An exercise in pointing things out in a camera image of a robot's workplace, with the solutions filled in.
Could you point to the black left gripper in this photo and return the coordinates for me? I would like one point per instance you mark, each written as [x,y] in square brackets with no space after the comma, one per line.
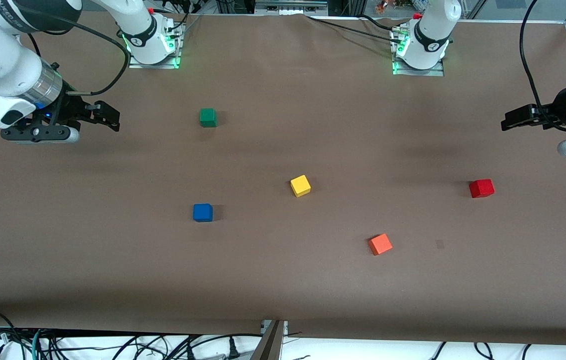
[559,108]

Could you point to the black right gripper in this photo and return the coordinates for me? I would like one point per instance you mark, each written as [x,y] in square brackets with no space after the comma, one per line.
[71,107]

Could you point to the red wooden block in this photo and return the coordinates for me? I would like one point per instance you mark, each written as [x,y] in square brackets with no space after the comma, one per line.
[481,188]

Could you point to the blue wooden block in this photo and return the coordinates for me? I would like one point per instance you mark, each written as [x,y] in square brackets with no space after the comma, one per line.
[203,212]

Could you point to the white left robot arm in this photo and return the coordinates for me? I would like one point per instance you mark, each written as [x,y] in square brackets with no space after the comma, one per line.
[430,30]

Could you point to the green wooden block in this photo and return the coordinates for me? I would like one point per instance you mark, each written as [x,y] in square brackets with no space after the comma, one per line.
[208,118]

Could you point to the orange wooden block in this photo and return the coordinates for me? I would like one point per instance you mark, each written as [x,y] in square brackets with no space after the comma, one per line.
[380,244]

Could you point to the yellow wooden block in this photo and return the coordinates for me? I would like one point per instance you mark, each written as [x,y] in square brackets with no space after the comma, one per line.
[300,185]

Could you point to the grey power strip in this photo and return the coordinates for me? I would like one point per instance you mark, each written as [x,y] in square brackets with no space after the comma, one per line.
[290,7]

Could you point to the brown table cover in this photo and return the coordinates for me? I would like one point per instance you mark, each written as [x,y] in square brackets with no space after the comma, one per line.
[282,280]

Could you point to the black power plug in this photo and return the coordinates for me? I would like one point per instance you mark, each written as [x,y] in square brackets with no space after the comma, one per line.
[234,350]

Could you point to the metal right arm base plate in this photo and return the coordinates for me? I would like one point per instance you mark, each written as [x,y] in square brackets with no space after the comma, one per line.
[163,65]

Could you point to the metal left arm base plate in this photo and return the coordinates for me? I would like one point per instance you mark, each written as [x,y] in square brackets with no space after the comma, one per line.
[432,72]

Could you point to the metal table edge bracket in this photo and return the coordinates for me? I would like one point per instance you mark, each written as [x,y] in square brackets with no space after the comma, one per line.
[264,326]

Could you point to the grey slanted post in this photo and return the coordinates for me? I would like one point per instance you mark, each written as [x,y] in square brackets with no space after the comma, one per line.
[269,347]

